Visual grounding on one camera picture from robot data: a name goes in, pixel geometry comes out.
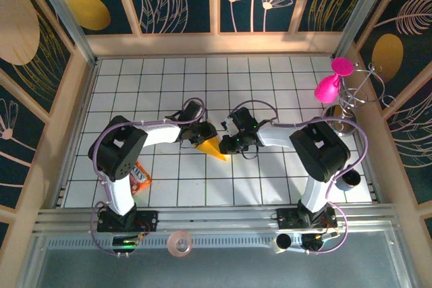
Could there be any yellow cloth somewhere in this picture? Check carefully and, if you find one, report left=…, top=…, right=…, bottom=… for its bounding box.
left=194, top=134, right=228, bottom=163

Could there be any orange snack bag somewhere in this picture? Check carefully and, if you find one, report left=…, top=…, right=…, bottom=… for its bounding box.
left=130, top=162, right=153, bottom=196

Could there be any pink plastic goblet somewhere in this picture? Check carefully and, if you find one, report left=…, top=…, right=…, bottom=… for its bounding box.
left=315, top=57, right=355, bottom=103

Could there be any white tape roll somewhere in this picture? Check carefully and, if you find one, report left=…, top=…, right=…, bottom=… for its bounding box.
left=271, top=233, right=293, bottom=255

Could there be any pink tape roll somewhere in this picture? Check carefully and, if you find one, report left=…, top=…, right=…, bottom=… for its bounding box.
left=167, top=229, right=194, bottom=258

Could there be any dark mug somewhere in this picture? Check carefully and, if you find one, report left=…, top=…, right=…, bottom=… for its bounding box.
left=337, top=169, right=361, bottom=192

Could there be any right black controller box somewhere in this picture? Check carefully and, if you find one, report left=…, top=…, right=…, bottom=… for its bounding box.
left=301, top=230, right=340, bottom=256

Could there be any black controller box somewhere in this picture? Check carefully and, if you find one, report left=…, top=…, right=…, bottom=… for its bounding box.
left=112, top=235, right=140, bottom=255
left=301, top=230, right=340, bottom=256

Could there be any grey metal panel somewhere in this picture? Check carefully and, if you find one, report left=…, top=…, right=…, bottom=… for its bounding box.
left=20, top=230, right=419, bottom=288

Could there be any left black controller box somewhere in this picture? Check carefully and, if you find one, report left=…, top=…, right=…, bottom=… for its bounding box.
left=112, top=235, right=140, bottom=255

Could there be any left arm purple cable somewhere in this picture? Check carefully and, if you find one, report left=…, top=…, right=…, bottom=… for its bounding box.
left=90, top=97, right=209, bottom=258

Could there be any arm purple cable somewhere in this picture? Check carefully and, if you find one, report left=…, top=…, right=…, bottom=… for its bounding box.
left=90, top=97, right=209, bottom=258
left=229, top=98, right=369, bottom=257

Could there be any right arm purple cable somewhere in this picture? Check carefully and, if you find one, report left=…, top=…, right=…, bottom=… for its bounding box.
left=229, top=98, right=369, bottom=257

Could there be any aluminium mounting rail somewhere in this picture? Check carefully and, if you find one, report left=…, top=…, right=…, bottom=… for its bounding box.
left=33, top=203, right=399, bottom=235

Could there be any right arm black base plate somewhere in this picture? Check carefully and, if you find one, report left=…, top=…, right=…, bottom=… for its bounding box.
left=275, top=207, right=338, bottom=230

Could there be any slotted grey cable duct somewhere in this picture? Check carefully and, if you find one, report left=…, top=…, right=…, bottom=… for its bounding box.
left=47, top=236, right=396, bottom=250

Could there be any silver wire glass rack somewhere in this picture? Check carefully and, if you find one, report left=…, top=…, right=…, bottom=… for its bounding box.
left=322, top=61, right=398, bottom=138

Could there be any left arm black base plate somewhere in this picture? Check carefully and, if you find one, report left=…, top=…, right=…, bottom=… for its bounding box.
left=97, top=209, right=159, bottom=233

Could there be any aluminium frame post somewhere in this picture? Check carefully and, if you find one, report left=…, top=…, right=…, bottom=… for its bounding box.
left=26, top=0, right=99, bottom=66
left=333, top=0, right=396, bottom=59

